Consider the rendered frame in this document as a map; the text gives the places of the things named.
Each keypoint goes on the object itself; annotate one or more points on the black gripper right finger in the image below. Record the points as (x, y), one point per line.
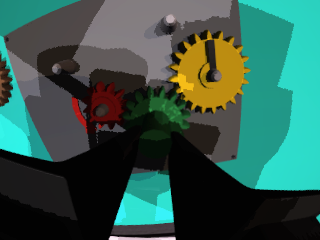
(209, 204)

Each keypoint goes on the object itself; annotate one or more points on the yellow gear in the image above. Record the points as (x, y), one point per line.
(197, 60)

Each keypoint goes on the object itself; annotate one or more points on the green gear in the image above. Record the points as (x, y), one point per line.
(159, 115)

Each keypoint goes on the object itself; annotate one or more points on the brown toothed gear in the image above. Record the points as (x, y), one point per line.
(4, 83)

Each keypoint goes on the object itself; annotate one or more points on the red gear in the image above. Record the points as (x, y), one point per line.
(107, 96)

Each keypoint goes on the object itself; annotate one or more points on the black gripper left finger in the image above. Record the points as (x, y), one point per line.
(84, 192)

